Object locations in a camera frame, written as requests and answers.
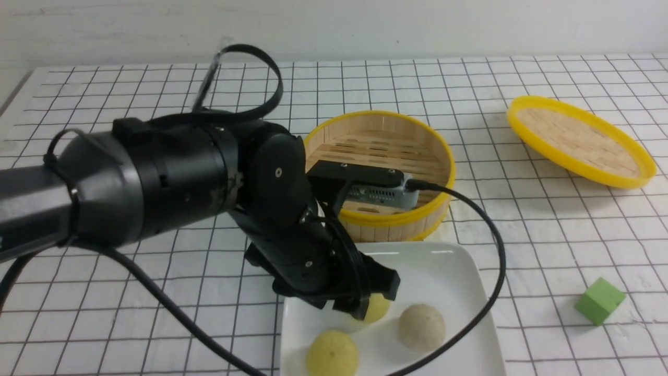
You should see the yellow steamed bun front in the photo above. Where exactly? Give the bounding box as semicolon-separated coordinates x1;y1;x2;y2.
305;330;360;375

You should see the green cube block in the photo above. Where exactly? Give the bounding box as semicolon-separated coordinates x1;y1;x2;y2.
575;278;627;326

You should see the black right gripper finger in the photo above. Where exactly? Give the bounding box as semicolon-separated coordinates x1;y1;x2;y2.
313;293;371;321

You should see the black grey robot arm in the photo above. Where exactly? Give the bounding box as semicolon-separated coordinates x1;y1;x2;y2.
1;117;400;319

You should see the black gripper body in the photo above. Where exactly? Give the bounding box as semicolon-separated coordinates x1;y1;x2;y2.
231;206;366;306

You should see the yellow rimmed bamboo steamer lid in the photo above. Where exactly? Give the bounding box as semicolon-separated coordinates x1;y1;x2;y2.
506;96;658;190

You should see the black camera cable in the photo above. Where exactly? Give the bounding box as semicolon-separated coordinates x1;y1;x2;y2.
0;44;507;376

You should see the white square plate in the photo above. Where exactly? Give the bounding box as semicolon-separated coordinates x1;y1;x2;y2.
280;241;487;375

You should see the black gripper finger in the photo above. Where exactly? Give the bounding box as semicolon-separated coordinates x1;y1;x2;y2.
360;255;401;301

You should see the beige steamed bun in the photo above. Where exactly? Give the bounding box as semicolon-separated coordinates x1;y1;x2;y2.
398;304;446;353

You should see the bamboo steamer basket yellow rim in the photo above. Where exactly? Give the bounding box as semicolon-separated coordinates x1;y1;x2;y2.
304;110;456;242

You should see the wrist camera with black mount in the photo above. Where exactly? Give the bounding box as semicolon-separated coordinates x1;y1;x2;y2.
299;160;419;227

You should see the yellow steamed bun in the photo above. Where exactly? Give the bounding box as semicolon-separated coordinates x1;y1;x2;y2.
363;293;391;324
305;330;360;375

